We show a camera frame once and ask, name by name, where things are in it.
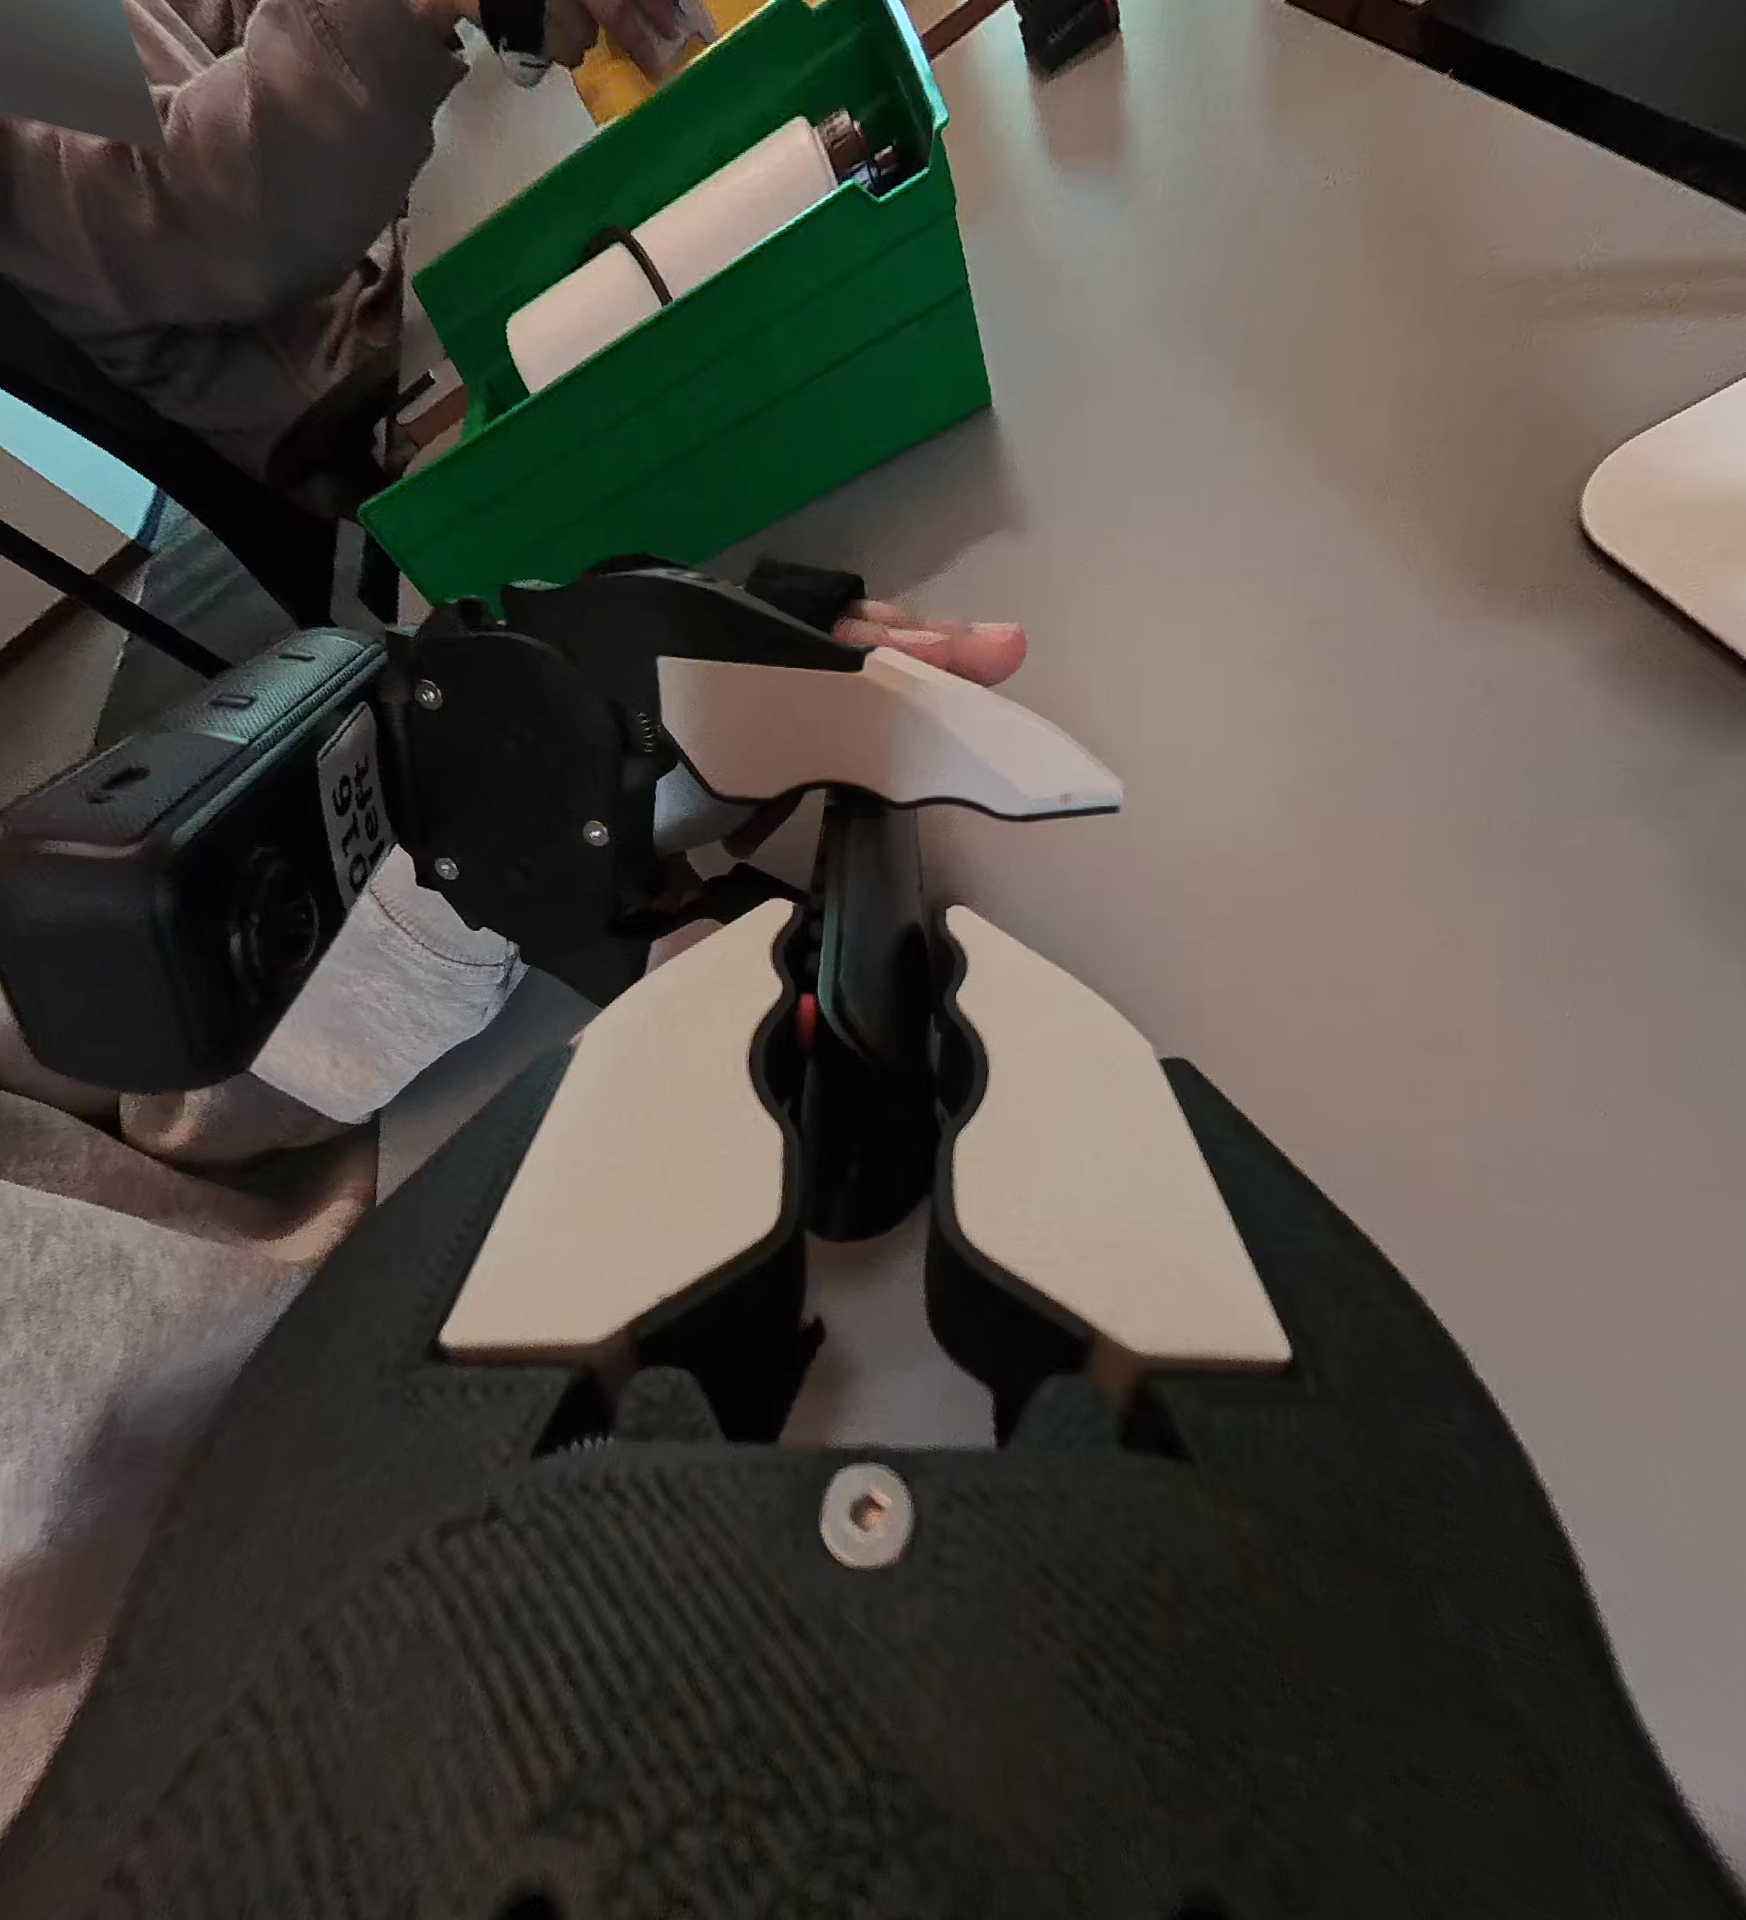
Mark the green plastic bin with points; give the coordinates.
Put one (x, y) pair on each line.
(753, 390)

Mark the black rubber band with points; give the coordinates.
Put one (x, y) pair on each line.
(641, 263)

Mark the black office chair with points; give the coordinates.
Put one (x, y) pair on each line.
(265, 540)

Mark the black desk mat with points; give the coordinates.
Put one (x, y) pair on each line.
(1637, 106)

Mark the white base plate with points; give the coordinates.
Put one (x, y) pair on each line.
(1729, 526)

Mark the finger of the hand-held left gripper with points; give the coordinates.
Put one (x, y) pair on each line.
(843, 720)

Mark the person's left forearm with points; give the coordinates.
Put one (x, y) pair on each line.
(393, 989)

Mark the black remote control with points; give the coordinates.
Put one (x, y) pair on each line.
(865, 929)

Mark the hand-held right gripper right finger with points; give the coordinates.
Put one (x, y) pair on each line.
(1098, 1184)

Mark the white paper roll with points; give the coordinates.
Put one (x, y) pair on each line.
(662, 256)

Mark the person's grey sweatshirt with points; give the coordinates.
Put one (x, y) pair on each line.
(63, 1426)

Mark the person's left hand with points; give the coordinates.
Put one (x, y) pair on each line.
(947, 649)

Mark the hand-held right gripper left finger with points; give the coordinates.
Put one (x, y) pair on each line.
(634, 1184)

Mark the small black box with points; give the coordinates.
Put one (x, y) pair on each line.
(1068, 30)

